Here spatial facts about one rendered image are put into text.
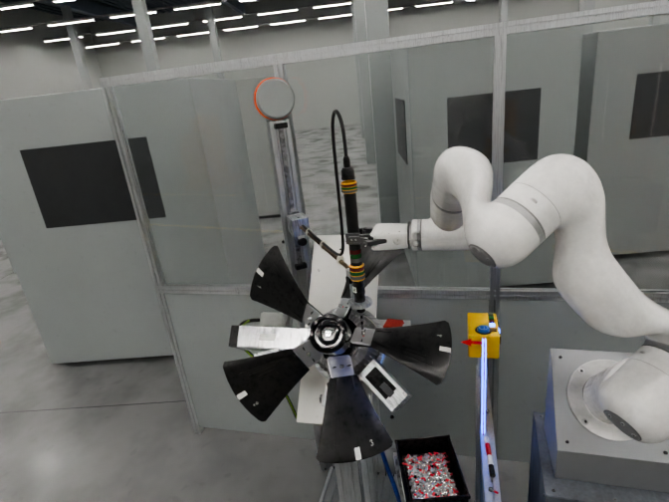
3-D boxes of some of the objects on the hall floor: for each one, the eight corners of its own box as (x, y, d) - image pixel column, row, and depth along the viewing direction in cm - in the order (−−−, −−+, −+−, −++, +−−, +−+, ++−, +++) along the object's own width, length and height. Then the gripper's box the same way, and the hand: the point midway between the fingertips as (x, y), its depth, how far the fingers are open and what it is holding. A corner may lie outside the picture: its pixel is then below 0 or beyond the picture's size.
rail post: (475, 527, 198) (475, 381, 171) (484, 529, 197) (486, 382, 170) (475, 536, 194) (476, 388, 167) (485, 537, 193) (487, 389, 166)
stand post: (350, 556, 192) (328, 380, 160) (371, 559, 190) (351, 382, 158) (348, 566, 188) (324, 388, 156) (369, 570, 186) (348, 390, 154)
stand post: (360, 509, 213) (335, 293, 173) (379, 511, 210) (358, 293, 170) (359, 517, 209) (333, 298, 169) (378, 520, 206) (356, 298, 166)
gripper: (415, 212, 126) (352, 214, 130) (410, 231, 111) (338, 232, 115) (416, 237, 128) (354, 238, 133) (411, 259, 113) (341, 259, 118)
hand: (354, 235), depth 124 cm, fingers closed on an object, 4 cm apart
